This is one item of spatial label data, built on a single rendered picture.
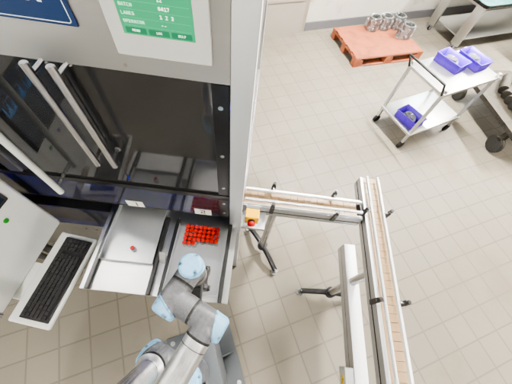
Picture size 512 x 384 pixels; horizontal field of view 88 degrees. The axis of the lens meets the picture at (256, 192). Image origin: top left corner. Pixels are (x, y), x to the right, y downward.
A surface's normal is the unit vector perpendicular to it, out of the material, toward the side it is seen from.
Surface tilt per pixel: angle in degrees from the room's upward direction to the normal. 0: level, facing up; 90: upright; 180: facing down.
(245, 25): 90
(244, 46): 90
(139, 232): 0
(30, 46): 90
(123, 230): 0
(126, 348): 0
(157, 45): 90
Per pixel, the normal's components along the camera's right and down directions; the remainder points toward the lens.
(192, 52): -0.09, 0.86
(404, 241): 0.09, -0.49
